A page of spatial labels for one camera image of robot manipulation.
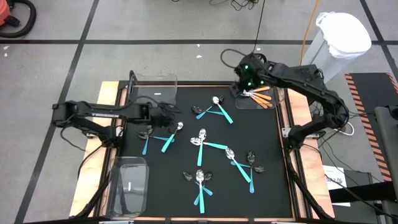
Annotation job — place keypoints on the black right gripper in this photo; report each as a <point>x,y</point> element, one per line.
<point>253,74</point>

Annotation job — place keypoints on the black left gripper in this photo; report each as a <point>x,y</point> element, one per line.
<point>160,116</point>

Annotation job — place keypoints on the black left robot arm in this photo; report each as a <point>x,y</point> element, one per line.
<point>93,112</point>

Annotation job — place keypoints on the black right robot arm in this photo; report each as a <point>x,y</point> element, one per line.
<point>304,81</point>

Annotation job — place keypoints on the clear plastic bin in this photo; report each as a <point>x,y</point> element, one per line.
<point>155,99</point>
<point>248,105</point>
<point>136,174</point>

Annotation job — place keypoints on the black table mat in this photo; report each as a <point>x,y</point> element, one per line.
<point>174,161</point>

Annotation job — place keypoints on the silver mounting plate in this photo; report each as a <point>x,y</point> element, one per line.
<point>285,132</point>

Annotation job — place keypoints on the white-bagged trash can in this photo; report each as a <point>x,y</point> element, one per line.
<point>342,34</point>

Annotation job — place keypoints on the white paper sheet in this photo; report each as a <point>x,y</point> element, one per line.
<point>332,174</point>

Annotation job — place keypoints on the black orange-striped floor mat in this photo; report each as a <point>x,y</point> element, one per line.
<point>370,90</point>

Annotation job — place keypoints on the dark grey chair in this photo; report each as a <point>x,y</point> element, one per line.
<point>388,140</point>

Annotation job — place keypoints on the black equipment case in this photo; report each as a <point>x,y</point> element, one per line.
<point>357,214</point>

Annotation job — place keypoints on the orange shop vacuum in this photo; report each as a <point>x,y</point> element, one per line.
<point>4,15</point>

